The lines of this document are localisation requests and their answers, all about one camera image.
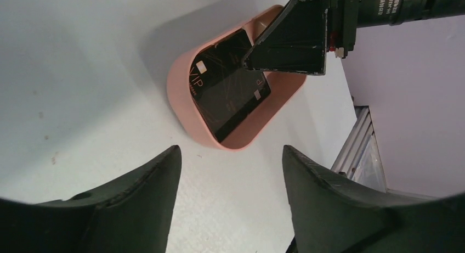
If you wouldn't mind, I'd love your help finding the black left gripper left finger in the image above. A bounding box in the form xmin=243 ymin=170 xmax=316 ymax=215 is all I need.
xmin=1 ymin=145 xmax=182 ymax=252

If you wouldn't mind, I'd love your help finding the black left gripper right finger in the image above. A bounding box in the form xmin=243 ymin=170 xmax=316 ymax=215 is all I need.
xmin=282 ymin=145 xmax=464 ymax=252

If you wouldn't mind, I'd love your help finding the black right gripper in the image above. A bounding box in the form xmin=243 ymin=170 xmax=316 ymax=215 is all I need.
xmin=242 ymin=0 xmax=464 ymax=76

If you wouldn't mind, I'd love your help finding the pink oval tray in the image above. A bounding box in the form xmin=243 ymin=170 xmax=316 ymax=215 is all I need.
xmin=167 ymin=5 xmax=307 ymax=151

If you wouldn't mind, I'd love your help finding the black credit card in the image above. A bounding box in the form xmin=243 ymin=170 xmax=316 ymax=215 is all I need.
xmin=189 ymin=29 xmax=271 ymax=142

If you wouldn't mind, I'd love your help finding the aluminium frame rail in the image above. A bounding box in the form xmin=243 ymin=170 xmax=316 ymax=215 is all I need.
xmin=331 ymin=106 xmax=435 ymax=200

